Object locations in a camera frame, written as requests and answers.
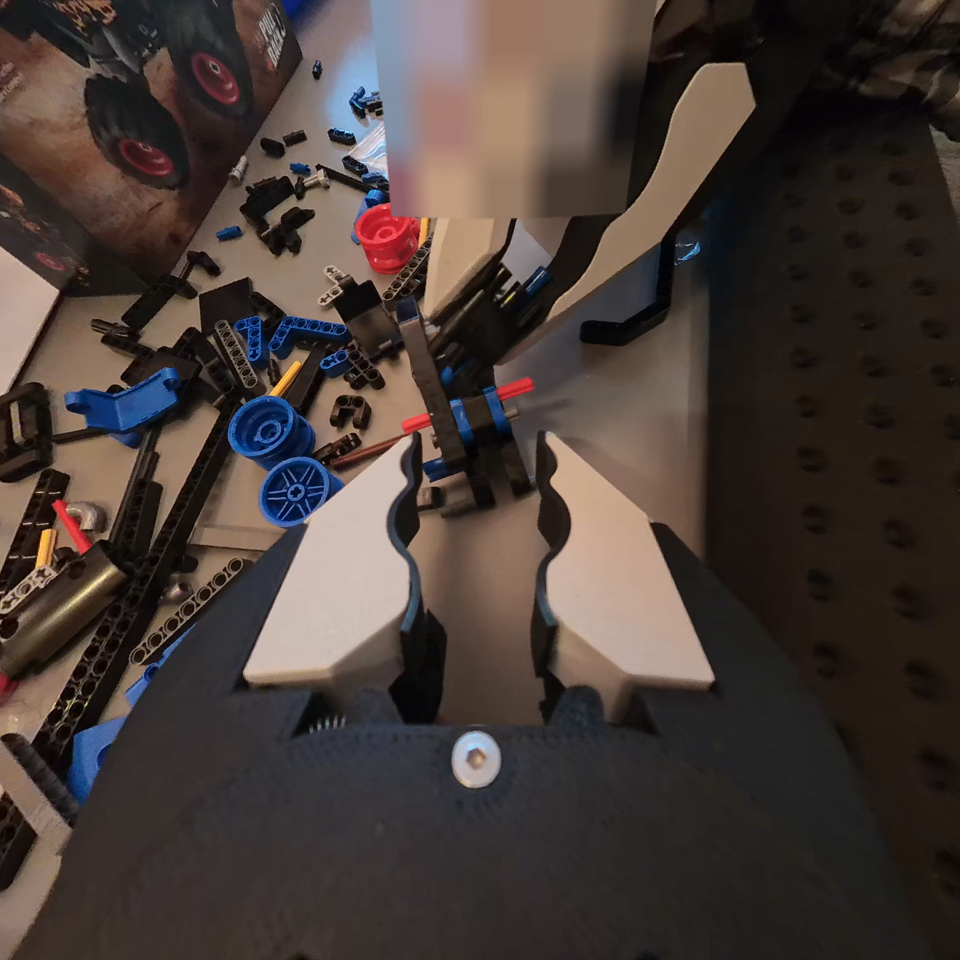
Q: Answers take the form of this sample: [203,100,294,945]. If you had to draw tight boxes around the long grey beam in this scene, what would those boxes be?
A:
[213,321,267,399]

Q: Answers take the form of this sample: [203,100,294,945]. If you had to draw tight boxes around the dark grey nine-hole beam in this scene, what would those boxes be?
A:
[129,556,255,667]

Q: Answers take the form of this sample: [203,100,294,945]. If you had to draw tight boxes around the blue curved panel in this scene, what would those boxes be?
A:
[66,716,129,804]

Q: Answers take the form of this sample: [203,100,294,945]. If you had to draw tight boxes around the black angled long beam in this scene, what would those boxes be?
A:
[579,240,676,348]

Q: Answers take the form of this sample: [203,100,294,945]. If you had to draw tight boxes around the brown axle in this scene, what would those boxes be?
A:
[330,438,402,471]

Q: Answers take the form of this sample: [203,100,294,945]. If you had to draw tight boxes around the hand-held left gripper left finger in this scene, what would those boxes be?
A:
[243,433,447,725]

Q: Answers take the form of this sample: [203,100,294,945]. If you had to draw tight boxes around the black square panel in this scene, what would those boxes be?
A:
[198,277,256,335]

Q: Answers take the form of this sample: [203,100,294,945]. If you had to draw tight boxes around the red axle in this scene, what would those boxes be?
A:
[51,498,93,554]

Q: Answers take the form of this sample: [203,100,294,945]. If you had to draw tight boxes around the grey desk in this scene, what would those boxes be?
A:
[0,0,714,960]

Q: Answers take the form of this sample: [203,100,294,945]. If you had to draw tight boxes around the black curved panel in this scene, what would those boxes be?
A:
[0,540,129,680]

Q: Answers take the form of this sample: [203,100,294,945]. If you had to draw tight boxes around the scattered small pins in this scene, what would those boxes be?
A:
[217,60,391,241]

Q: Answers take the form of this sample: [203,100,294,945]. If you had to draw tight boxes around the blue L-shaped beam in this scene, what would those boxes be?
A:
[268,315,352,361]

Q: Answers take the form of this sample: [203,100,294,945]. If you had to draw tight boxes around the thin black beam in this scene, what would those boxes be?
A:
[0,468,71,601]

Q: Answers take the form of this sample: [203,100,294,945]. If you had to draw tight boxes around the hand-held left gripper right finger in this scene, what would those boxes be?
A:
[531,431,717,726]

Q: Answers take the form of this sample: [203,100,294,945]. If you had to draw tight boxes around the black bent beam with pins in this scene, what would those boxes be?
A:
[90,251,222,346]

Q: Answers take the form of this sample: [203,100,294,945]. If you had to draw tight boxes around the dark grey motor block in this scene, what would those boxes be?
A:
[401,296,537,520]

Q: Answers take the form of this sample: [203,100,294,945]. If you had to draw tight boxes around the blue folded panel piece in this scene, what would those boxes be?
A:
[63,366,185,449]

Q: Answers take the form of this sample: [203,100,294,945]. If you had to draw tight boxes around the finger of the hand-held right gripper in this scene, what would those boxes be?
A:
[549,62,759,354]
[423,217,519,324]

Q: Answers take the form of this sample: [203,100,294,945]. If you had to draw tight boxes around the black bent frame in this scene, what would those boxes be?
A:
[240,176,316,256]

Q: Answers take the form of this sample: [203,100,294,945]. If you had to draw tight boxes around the monster truck toy box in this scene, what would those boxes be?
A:
[0,0,305,297]

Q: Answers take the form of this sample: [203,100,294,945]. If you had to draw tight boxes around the black double connector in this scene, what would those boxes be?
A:
[346,346,387,391]

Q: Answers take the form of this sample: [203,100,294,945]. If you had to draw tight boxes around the black frame piece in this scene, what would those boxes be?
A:
[0,382,55,483]

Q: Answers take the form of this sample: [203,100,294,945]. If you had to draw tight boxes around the blue rectangular panel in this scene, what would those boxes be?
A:
[123,622,200,706]

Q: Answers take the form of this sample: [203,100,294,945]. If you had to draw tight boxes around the blue wheel rim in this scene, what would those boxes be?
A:
[260,456,344,522]
[227,396,318,472]

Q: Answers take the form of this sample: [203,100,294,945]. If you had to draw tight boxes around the black flat clip panel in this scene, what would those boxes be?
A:
[333,279,402,357]

